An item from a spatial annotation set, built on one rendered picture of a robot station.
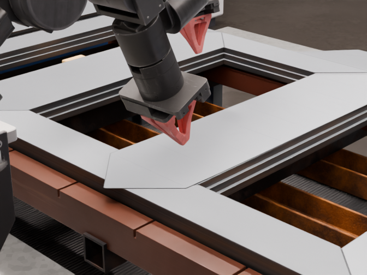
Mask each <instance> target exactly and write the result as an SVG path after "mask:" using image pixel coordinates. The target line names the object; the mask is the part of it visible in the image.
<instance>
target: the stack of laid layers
mask: <svg viewBox="0 0 367 275"><path fill-rule="evenodd" d="M112 40H116V37H115V35H114V33H113V30H112V26H108V27H103V28H99V29H95V30H92V31H88V32H84V33H80V34H76V35H72V36H69V37H65V38H61V39H57V40H53V41H49V42H46V43H42V44H38V45H34V46H30V47H26V48H23V49H19V50H15V51H10V52H6V53H3V54H0V71H3V70H7V69H11V68H15V67H18V66H21V65H25V64H29V63H33V62H36V61H40V60H43V59H47V58H51V57H55V56H58V55H62V54H65V53H69V52H72V51H76V50H80V49H84V48H87V47H90V46H94V45H98V44H102V43H106V42H109V41H112ZM223 64H225V65H228V66H231V67H234V68H238V69H241V70H245V71H249V72H251V73H255V74H258V75H261V76H265V77H269V78H271V79H275V80H278V81H282V82H285V83H288V84H290V83H292V82H295V81H298V80H300V79H303V78H305V77H308V76H310V75H367V73H313V72H310V71H306V70H302V69H299V68H295V67H291V66H288V65H285V64H281V63H277V62H274V61H270V60H267V59H263V58H260V57H256V56H252V55H248V54H246V53H242V52H238V51H234V50H231V49H227V48H224V47H223V48H221V49H218V50H215V51H211V52H208V53H205V54H202V55H199V56H196V57H192V58H189V59H186V60H184V61H181V62H178V65H179V68H180V70H181V71H183V72H186V73H190V74H193V75H194V74H197V73H200V72H203V71H206V70H209V69H212V68H215V67H218V66H220V65H223ZM132 78H133V77H130V78H127V79H124V80H121V81H118V82H115V83H111V84H109V85H106V86H103V87H100V88H96V89H93V90H90V91H87V92H84V93H81V94H77V95H74V96H72V97H69V98H66V99H62V100H59V101H56V102H53V103H50V104H46V105H43V106H40V107H37V108H35V109H31V110H30V111H32V112H34V113H37V114H39V115H41V116H43V117H46V118H48V119H50V120H52V121H55V122H57V121H60V120H63V119H66V118H68V117H72V116H75V115H78V114H80V113H83V112H86V111H89V110H92V109H95V108H98V107H101V106H104V105H106V104H110V103H113V102H115V101H118V100H121V97H120V95H119V91H120V90H121V89H122V88H123V87H124V86H125V85H126V84H127V83H128V82H129V81H130V80H131V79H132ZM366 125H367V105H366V106H363V107H361V108H359V109H357V110H355V111H353V112H350V113H348V114H346V115H344V116H342V117H340V118H338V119H336V120H333V121H331V122H329V123H327V124H325V125H323V126H321V127H319V128H316V129H314V130H312V131H310V132H308V133H306V134H304V135H301V136H299V137H297V138H295V139H293V140H291V141H289V142H287V143H284V144H282V145H280V146H278V147H275V148H273V149H271V150H269V151H267V152H265V153H263V154H260V155H258V156H256V157H254V158H252V159H250V160H248V161H246V162H243V163H241V164H239V165H237V166H235V167H233V168H231V169H229V170H226V171H224V172H222V173H220V174H218V175H216V176H213V177H211V178H208V179H207V180H204V181H202V182H200V183H197V184H195V185H200V186H203V187H205V188H207V189H210V190H212V191H214V192H217V193H219V194H221V195H223V196H226V197H227V196H229V195H231V194H233V193H235V192H237V191H238V190H240V189H243V188H245V187H247V186H249V185H250V184H253V183H255V182H257V181H259V180H260V179H262V178H264V177H266V176H268V175H270V174H272V173H274V172H276V171H278V170H280V169H282V168H284V167H286V166H288V165H290V164H292V163H294V162H296V161H297V160H299V159H301V158H303V157H306V156H308V155H309V154H311V153H313V152H316V151H318V150H320V149H321V148H323V147H325V146H327V145H329V144H331V143H333V142H335V141H337V140H339V139H341V138H343V137H345V136H347V135H349V134H351V133H353V132H355V131H356V130H358V129H360V128H362V127H364V126H366ZM8 147H10V148H12V149H13V151H14V150H16V151H18V152H20V153H22V154H24V155H26V156H28V157H30V158H32V159H34V160H36V161H38V162H40V163H42V164H44V165H46V166H48V167H50V168H52V169H54V170H56V171H58V172H60V173H62V174H64V175H66V176H68V177H70V178H72V179H74V180H76V181H77V183H81V184H83V185H85V186H87V187H89V188H91V189H93V190H95V191H97V192H99V193H101V194H103V195H105V196H107V197H109V198H111V199H113V200H115V201H117V202H119V203H121V204H123V205H125V206H127V207H129V208H131V209H133V210H135V211H137V212H139V213H141V214H143V215H145V216H147V217H149V218H151V219H153V221H157V222H159V223H161V224H163V225H165V226H167V227H169V228H171V229H173V230H175V231H177V232H179V233H181V234H183V235H185V236H187V237H189V238H191V239H193V240H195V241H197V242H199V243H201V244H203V245H205V246H207V247H209V248H211V249H213V250H215V251H217V252H219V253H221V254H223V255H225V256H227V257H229V258H231V259H233V260H235V261H237V262H238V263H240V264H242V265H244V266H246V269H247V268H250V269H252V270H254V271H256V272H258V273H260V274H262V275H300V274H298V273H296V272H294V271H292V270H290V269H288V268H286V267H283V266H281V265H279V264H277V263H275V262H273V261H271V260H269V259H267V258H265V257H263V256H261V255H259V254H257V253H255V252H253V251H251V250H249V249H246V248H244V247H242V246H240V245H238V244H236V243H234V242H232V241H230V240H228V239H226V238H224V237H222V236H220V235H218V234H216V233H214V232H211V231H209V230H207V229H205V228H203V227H201V226H199V225H197V224H195V223H193V222H191V221H189V220H187V219H185V218H183V217H181V216H178V215H176V214H174V213H172V212H170V211H168V210H166V209H164V208H162V207H159V206H157V205H155V204H153V203H151V202H149V201H147V200H145V199H143V198H141V197H139V196H137V195H135V194H133V193H131V192H129V191H127V190H124V189H105V188H103V187H104V181H105V180H104V179H102V178H100V177H98V176H96V175H94V174H92V173H89V172H87V171H85V170H83V169H81V168H79V167H77V166H75V165H73V164H71V163H69V162H67V161H65V160H63V159H61V158H59V157H57V156H54V155H52V154H50V153H48V152H46V151H44V150H42V149H40V148H38V147H35V146H33V145H31V144H29V143H28V142H25V141H23V140H21V139H19V138H18V139H17V140H16V141H14V142H11V143H9V144H8Z"/></svg>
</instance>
